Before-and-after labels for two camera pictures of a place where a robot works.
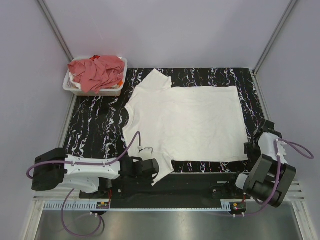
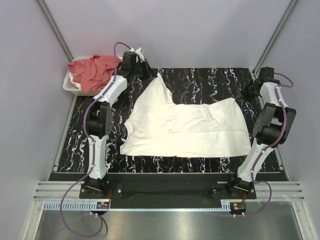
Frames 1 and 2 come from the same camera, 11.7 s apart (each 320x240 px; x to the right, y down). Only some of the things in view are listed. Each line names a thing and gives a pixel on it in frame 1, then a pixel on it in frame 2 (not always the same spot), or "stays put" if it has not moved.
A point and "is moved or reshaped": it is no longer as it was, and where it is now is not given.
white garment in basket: x=73 y=84 stays put
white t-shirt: x=167 y=123 is moved or reshaped
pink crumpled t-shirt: x=94 y=75 stays put
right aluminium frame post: x=275 y=34 stays put
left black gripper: x=149 y=179 to x=149 y=74
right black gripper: x=248 y=147 to x=244 y=97
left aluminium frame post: x=55 y=29 stays put
